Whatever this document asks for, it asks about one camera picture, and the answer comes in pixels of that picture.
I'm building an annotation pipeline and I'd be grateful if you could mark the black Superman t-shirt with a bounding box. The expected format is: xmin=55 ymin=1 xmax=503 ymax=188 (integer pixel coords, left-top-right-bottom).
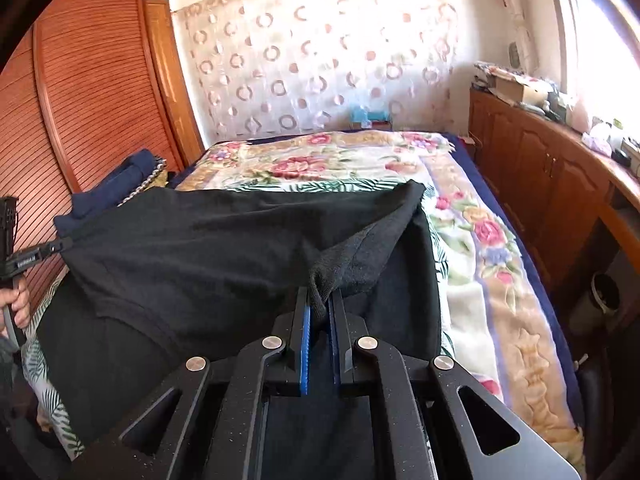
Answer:
xmin=37 ymin=181 xmax=442 ymax=479

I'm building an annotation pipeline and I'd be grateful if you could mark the folded navy clothes stack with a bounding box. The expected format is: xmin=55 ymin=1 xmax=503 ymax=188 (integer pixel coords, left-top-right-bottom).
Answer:
xmin=53 ymin=148 xmax=166 ymax=237

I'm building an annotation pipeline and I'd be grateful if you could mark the person's left hand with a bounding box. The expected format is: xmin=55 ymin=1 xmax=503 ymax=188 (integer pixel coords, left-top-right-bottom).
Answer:
xmin=0 ymin=275 xmax=32 ymax=330

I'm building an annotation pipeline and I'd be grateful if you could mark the floral and leaf bedspread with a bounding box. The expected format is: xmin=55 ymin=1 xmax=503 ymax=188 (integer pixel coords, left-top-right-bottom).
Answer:
xmin=19 ymin=129 xmax=587 ymax=476

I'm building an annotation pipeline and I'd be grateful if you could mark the wooden louvered wardrobe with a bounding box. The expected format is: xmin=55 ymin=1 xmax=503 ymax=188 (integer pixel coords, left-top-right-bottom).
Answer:
xmin=1 ymin=0 xmax=204 ymax=248

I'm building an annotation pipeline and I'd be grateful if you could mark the long wooden cabinet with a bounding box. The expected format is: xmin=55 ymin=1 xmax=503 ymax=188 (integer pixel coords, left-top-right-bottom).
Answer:
xmin=468 ymin=86 xmax=640 ymax=311

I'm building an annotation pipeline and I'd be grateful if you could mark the pink bottle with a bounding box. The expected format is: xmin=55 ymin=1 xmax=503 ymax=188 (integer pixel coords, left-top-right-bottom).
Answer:
xmin=567 ymin=99 xmax=592 ymax=134

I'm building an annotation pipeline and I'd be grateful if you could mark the blue tissue box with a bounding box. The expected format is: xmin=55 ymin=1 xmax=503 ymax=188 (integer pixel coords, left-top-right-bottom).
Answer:
xmin=349 ymin=105 xmax=393 ymax=131

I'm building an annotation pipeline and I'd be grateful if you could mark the circle patterned sheer curtain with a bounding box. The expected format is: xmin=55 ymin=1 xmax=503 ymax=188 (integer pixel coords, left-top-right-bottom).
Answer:
xmin=175 ymin=0 xmax=458 ymax=144

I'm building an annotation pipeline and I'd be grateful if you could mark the cardboard box on cabinet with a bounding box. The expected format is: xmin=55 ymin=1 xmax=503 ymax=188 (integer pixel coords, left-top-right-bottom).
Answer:
xmin=495 ymin=77 xmax=550 ymax=107

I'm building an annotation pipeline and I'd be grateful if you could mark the window with wooden frame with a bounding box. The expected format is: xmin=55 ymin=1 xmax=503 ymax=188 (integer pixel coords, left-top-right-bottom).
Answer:
xmin=558 ymin=0 xmax=639 ymax=136

